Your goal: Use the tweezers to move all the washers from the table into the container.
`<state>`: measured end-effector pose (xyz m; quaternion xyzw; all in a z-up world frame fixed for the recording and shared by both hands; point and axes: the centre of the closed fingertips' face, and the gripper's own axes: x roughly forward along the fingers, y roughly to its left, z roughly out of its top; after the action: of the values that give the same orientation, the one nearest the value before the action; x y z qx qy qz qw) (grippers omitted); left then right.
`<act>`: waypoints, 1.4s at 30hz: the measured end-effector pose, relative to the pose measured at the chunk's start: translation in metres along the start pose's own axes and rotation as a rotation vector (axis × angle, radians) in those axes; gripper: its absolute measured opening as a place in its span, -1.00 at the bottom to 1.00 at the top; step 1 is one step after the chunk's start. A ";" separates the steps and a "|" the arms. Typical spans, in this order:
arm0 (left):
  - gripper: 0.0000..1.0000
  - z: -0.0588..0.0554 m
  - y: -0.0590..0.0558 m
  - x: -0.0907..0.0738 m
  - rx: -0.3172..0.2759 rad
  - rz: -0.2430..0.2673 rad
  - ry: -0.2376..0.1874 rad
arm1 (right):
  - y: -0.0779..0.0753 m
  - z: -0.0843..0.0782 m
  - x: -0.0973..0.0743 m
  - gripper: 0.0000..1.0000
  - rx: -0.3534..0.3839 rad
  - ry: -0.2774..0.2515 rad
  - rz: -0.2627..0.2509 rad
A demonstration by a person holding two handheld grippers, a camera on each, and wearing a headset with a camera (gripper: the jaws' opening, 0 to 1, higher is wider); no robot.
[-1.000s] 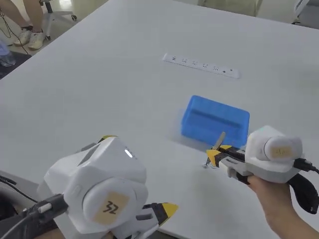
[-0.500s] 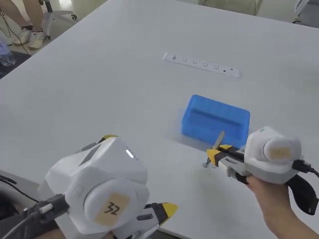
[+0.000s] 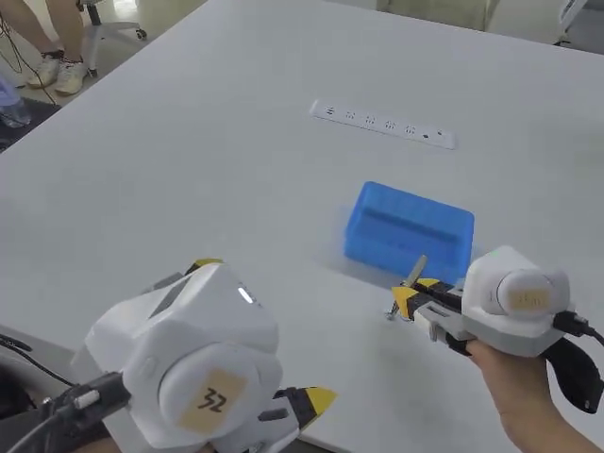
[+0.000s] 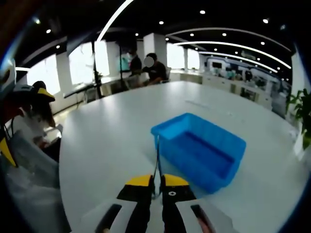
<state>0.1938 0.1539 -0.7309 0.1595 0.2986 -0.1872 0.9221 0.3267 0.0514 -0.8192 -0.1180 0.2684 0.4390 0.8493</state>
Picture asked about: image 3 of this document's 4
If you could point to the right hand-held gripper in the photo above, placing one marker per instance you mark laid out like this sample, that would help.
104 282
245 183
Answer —
509 302

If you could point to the person's right hand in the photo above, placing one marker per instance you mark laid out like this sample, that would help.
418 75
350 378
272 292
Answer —
514 377

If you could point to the white office chair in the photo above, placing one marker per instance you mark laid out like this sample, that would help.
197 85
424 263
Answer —
573 21

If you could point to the blue plastic container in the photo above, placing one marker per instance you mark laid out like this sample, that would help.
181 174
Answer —
410 226

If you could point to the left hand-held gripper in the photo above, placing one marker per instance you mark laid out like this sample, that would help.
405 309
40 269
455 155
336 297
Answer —
189 340

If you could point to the white power strip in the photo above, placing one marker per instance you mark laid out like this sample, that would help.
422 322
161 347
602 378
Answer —
382 123

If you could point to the white table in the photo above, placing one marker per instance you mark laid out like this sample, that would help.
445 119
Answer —
198 189

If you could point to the dark floor mat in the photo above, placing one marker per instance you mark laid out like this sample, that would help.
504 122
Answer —
28 122

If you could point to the metal tweezers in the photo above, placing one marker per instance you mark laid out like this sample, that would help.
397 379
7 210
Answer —
417 271

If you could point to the white office chair base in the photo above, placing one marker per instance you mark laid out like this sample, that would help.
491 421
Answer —
101 33

